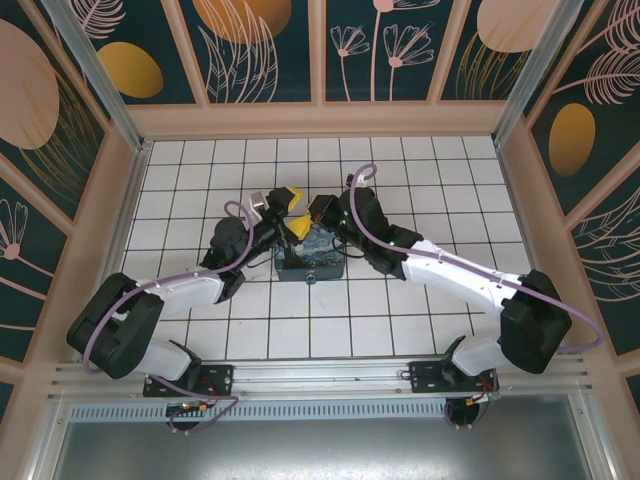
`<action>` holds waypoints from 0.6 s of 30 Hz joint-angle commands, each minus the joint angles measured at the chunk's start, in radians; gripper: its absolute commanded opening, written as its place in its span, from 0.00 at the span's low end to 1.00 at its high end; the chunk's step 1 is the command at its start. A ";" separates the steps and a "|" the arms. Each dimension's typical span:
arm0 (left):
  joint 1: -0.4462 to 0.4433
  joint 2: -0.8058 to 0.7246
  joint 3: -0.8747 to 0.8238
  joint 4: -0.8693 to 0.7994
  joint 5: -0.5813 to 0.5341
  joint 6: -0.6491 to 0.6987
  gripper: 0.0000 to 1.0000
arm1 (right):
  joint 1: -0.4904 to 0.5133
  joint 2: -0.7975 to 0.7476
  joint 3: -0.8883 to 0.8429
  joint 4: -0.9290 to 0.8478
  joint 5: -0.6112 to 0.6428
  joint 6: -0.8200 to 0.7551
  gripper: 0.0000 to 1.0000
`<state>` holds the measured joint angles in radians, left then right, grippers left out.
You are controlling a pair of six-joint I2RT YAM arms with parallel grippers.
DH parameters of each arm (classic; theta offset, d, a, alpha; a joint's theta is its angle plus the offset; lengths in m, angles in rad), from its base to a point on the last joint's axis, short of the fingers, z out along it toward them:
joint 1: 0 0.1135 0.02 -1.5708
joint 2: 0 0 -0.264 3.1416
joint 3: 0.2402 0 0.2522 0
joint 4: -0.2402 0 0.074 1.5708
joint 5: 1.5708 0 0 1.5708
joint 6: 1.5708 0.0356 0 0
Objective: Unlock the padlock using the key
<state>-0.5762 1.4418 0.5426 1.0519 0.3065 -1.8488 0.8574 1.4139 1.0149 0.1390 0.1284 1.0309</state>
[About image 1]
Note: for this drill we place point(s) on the starry night painted box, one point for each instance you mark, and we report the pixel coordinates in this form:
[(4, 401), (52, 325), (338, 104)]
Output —
[(325, 250)]

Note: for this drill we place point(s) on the small metal padlock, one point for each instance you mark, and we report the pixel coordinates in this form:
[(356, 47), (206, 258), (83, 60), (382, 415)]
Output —
[(310, 278)]

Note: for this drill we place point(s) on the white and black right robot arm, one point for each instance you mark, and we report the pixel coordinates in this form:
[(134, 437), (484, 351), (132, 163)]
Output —
[(535, 320)]

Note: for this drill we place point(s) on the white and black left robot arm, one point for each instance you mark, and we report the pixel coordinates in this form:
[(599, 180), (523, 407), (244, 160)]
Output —
[(125, 330)]

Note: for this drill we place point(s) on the grey metal sheet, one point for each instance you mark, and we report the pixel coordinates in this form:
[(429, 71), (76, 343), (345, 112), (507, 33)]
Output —
[(320, 450)]

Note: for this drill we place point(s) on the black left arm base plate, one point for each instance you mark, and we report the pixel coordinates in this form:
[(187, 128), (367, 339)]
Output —
[(220, 380)]

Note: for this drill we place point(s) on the aluminium mounting rail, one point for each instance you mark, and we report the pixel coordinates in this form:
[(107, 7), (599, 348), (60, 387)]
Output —
[(320, 375)]

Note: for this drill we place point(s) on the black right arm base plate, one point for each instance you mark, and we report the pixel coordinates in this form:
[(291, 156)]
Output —
[(425, 377)]

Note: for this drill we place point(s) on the aluminium corner post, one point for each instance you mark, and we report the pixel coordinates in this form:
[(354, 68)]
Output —
[(102, 75), (526, 75)]

